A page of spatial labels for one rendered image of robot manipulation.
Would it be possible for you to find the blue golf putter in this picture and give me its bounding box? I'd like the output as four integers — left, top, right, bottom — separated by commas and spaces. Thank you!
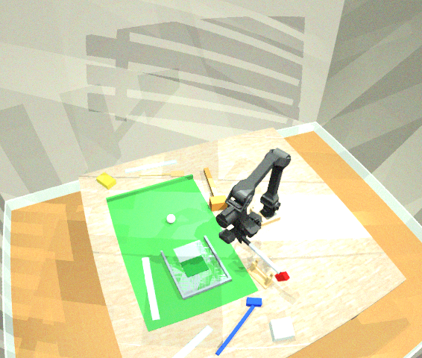
215, 297, 262, 355

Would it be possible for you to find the green flat mat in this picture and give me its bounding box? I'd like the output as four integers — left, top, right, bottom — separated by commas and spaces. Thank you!
107, 179, 258, 332

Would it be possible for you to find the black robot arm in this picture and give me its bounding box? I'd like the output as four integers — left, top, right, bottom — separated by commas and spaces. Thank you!
215, 148, 291, 238

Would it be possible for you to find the white golf ball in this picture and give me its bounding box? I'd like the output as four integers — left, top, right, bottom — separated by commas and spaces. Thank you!
166, 214, 176, 223

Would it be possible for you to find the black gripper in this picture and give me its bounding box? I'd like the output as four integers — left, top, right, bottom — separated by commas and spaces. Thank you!
218, 211, 262, 244

